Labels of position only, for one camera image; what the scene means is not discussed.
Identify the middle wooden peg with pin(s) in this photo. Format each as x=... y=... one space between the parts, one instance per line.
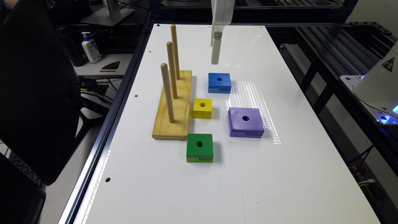
x=173 y=82

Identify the white pump lotion bottle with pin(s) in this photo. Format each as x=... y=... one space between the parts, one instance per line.
x=90 y=48

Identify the yellow block with hole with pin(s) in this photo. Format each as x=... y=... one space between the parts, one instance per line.
x=202 y=108

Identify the front wooden peg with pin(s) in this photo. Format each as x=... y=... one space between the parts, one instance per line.
x=167 y=91

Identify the grey monitor stand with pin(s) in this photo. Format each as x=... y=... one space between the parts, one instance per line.
x=109 y=15

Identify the wooden peg base board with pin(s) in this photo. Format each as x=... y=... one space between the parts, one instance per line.
x=178 y=130

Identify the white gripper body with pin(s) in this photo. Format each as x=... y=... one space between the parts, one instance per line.
x=222 y=11

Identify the blue block with hole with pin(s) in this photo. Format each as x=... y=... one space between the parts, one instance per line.
x=219 y=83

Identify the rear wooden peg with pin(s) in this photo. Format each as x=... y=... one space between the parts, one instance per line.
x=175 y=50

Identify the black cylindrical bottle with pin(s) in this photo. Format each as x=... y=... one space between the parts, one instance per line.
x=64 y=32

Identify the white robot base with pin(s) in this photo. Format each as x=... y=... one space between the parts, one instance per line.
x=377 y=89

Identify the green block with hole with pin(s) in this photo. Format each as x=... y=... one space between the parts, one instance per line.
x=199 y=148

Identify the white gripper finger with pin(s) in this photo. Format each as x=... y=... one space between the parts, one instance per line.
x=216 y=37

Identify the wooden peg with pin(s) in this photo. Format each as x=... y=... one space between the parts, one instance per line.
x=175 y=50
x=173 y=82
x=167 y=91

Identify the purple block with hole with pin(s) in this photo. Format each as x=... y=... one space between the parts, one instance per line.
x=245 y=123

